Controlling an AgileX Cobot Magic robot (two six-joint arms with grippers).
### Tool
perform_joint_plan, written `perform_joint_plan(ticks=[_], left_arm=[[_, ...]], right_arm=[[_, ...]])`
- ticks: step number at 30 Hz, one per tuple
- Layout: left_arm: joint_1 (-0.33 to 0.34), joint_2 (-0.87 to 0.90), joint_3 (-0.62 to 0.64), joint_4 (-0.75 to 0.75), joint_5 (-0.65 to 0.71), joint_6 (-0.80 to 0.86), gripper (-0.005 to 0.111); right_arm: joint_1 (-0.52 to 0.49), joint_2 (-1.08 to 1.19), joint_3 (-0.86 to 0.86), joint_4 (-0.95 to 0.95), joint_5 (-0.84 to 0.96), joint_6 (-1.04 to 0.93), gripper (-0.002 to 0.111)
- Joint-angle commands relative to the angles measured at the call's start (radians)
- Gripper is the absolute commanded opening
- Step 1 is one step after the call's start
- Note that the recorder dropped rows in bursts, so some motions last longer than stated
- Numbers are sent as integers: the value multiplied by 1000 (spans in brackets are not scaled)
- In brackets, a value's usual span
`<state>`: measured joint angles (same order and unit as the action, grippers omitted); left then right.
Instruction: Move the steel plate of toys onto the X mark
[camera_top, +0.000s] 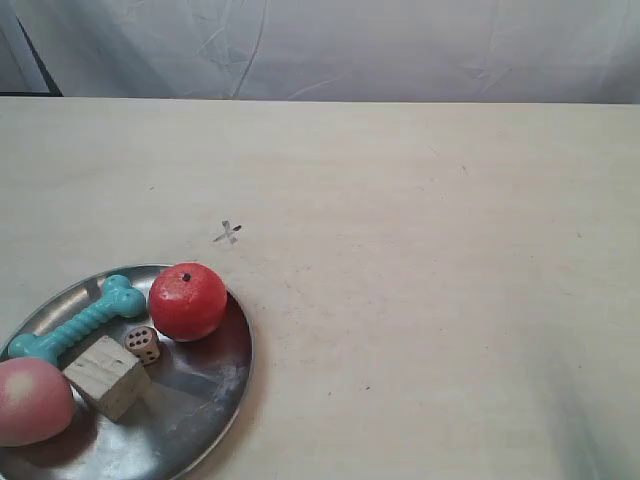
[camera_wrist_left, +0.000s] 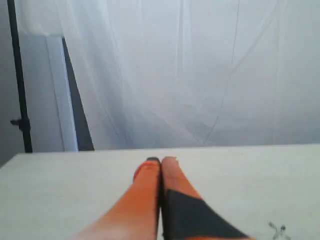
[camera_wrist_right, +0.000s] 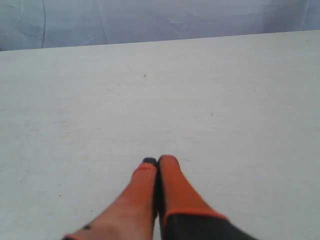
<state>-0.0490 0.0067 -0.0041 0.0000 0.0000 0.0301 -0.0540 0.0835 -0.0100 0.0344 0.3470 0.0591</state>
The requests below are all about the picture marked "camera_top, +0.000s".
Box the white wrinkled backdrop cloth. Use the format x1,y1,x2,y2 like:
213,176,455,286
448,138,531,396
1,1,639,104

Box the pink toy peach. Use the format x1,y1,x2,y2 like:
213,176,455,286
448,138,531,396
1,357,75,447

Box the large round metal plate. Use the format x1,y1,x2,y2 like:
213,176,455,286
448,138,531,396
1,296,255,479

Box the red toy apple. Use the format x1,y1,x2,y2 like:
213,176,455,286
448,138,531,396
149,262,228,342

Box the teal rubber bone toy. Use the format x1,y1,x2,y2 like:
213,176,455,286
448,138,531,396
8,275,146,367

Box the pale wooden block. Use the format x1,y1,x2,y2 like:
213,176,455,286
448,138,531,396
62,336,151,422

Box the small wooden die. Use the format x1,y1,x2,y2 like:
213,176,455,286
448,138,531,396
123,326,160,365

